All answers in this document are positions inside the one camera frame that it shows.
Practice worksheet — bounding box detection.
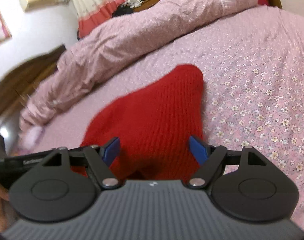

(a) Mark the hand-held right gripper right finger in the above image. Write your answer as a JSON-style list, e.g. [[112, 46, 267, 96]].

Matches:
[[188, 135, 267, 188]]

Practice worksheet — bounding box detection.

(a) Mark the red knit cardigan sweater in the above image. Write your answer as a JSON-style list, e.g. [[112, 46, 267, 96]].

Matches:
[[77, 64, 206, 180]]

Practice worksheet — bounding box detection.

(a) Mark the white cloth flower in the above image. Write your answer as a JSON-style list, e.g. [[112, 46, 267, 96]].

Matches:
[[122, 0, 144, 8]]

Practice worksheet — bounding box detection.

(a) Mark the yellowish wall unit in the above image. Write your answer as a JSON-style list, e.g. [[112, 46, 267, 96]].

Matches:
[[20, 0, 59, 11]]

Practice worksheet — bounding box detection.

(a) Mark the black clothes pile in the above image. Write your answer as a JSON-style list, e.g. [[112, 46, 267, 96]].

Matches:
[[112, 0, 167, 18]]

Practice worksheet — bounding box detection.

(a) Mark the pink floral bed sheet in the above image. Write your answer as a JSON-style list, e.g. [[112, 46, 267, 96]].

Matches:
[[17, 5, 304, 228]]

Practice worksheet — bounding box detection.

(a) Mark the pink floral quilt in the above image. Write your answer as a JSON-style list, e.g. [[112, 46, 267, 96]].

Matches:
[[18, 0, 259, 130]]

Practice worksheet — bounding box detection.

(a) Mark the floral curtain with pink hem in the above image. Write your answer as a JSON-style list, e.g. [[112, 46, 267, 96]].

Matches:
[[64, 0, 167, 38]]

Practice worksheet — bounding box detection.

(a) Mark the lilac cloth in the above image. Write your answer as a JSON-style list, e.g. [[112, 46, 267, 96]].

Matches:
[[19, 126, 46, 151]]

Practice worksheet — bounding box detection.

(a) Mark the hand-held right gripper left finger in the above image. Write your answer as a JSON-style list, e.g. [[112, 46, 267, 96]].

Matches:
[[43, 137, 121, 189]]

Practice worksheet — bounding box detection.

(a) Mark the wooden bed footboard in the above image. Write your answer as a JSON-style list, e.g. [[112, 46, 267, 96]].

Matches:
[[0, 44, 66, 125]]

